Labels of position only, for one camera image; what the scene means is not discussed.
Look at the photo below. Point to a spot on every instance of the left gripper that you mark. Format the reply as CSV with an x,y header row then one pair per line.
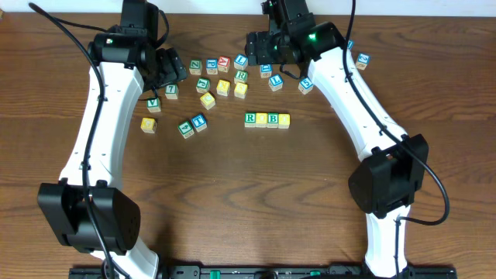
x,y
170,68

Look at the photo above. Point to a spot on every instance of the blue T block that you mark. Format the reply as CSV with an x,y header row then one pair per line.
x,y
199,122

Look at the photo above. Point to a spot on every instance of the yellow K block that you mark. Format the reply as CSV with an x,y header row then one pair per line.
x,y
223,88

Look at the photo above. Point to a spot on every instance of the yellow S block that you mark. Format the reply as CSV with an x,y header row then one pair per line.
x,y
240,90

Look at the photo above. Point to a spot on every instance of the blue L block lower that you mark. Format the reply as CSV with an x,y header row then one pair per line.
x,y
276,82

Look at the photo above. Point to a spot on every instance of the blue 2 block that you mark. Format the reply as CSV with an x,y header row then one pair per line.
x,y
362,61

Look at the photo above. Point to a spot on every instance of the green B block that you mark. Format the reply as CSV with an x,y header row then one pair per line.
x,y
272,120

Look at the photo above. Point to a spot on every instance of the green r block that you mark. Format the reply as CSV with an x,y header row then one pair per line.
x,y
250,119
240,76

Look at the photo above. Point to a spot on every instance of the blue L block upper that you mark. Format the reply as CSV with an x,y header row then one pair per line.
x,y
240,62

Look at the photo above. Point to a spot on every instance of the green Z block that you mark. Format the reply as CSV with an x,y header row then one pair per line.
x,y
195,67

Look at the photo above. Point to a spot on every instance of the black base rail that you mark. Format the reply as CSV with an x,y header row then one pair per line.
x,y
334,271

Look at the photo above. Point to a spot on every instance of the green V block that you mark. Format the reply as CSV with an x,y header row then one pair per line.
x,y
153,105

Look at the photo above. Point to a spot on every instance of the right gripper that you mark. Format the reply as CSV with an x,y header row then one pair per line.
x,y
258,48

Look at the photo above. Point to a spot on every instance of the blue l block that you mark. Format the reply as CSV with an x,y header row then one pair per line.
x,y
276,82
240,62

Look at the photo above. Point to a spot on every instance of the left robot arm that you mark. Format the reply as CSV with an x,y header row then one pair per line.
x,y
86,208

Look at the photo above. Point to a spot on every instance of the red A block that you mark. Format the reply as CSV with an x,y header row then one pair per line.
x,y
223,63

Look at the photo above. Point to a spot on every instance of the yellow G block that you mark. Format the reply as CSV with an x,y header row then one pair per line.
x,y
148,125

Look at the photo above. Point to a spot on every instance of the green 7 block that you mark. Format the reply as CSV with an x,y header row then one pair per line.
x,y
171,91

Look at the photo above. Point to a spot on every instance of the yellow O block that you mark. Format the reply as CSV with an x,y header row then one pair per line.
x,y
284,121
261,120

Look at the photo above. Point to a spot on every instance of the blue 5 block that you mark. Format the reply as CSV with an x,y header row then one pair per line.
x,y
305,85

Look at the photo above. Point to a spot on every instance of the blue P block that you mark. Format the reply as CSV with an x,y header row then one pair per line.
x,y
211,66

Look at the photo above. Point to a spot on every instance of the blue H block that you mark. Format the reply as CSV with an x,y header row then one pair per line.
x,y
350,45

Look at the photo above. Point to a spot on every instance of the green J block left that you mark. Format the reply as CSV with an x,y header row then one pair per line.
x,y
203,85

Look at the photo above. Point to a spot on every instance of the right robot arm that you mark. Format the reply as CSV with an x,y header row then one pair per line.
x,y
390,171

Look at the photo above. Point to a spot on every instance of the green 4 block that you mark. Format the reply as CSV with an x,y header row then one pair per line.
x,y
186,129

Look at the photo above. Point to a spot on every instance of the yellow C block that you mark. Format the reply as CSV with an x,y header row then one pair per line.
x,y
207,100

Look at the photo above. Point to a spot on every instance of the blue D block lower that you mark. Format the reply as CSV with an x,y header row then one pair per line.
x,y
265,70

